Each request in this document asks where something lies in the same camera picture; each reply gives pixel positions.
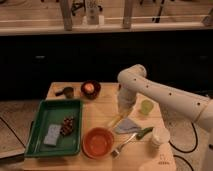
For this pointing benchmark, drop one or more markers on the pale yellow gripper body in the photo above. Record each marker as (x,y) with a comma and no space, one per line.
(125,112)

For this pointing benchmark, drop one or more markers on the yellow banana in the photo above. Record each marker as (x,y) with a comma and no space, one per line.
(115,120)

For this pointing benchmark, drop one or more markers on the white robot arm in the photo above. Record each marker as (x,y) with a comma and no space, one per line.
(197,108)

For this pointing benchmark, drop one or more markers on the dark maroon bowl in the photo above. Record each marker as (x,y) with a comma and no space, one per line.
(97,88)

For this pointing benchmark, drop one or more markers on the red bowl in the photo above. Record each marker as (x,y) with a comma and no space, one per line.
(97,143)

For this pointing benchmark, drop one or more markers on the grey blue cloth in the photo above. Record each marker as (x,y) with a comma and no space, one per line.
(126,126)

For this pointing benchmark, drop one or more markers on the green plastic cup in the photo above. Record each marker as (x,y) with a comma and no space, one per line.
(146,107)

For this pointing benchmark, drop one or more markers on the white lidded cup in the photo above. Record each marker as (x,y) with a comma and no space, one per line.
(160,136)

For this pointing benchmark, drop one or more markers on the orange fruit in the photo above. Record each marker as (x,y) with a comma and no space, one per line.
(89,88)

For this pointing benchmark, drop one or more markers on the brown pine cone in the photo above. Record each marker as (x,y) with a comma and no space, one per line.
(67,126)

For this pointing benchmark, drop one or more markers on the green plastic tray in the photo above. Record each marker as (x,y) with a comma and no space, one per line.
(54,112)

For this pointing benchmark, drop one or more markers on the blue sponge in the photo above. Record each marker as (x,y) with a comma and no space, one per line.
(52,135)

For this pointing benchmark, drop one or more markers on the wooden table post right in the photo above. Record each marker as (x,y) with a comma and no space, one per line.
(127,16)

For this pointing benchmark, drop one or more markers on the wooden table post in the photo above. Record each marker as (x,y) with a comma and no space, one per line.
(66,14)
(127,16)

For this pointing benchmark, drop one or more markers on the wooden table post left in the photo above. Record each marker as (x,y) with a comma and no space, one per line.
(66,14)

